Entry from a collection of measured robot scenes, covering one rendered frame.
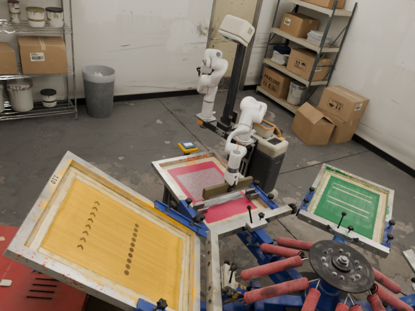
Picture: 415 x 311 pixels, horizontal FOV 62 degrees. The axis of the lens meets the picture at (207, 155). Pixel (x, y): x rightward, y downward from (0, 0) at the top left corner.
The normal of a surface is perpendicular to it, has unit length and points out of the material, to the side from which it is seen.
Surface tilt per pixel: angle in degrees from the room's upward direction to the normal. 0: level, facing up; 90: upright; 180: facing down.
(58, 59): 89
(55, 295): 0
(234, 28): 64
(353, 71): 90
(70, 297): 0
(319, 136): 90
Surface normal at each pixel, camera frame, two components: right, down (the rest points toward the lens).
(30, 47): 0.42, 0.51
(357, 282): 0.15, -0.83
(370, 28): -0.85, 0.17
